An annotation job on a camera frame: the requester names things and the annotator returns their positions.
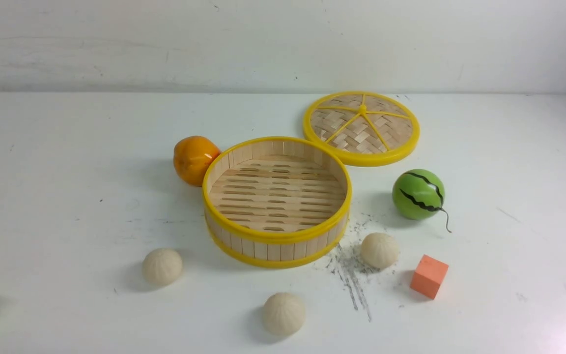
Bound orange toy fruit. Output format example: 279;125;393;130
173;135;222;187

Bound yellow bamboo steamer tray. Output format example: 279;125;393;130
202;137;352;268

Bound white bun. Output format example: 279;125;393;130
360;233;400;269
142;247;183;287
261;292;306;337

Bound green toy watermelon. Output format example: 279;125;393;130
392;169;451;233

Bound yellow bamboo steamer lid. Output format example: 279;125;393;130
302;90;420;167

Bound orange foam cube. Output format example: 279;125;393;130
409;255;449;299

